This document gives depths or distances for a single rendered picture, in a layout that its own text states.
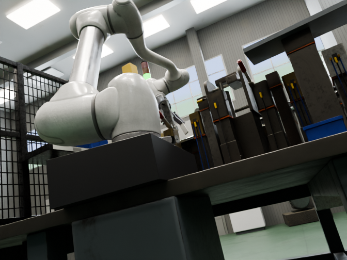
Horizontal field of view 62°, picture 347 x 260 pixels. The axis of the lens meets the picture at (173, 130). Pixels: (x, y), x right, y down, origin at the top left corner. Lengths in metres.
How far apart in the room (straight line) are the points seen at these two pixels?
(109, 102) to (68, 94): 0.16
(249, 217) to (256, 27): 5.75
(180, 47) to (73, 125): 9.51
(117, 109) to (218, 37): 9.23
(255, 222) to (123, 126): 6.87
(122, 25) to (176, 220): 0.97
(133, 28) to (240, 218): 6.61
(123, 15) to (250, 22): 8.78
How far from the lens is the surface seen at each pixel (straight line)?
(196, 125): 1.35
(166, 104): 1.54
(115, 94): 0.90
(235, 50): 9.67
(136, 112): 0.86
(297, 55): 1.14
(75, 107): 0.93
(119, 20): 1.40
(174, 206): 0.68
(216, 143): 1.28
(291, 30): 1.15
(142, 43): 1.51
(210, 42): 10.03
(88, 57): 1.18
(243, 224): 7.61
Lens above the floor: 0.60
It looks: 17 degrees up
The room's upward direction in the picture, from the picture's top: 12 degrees counter-clockwise
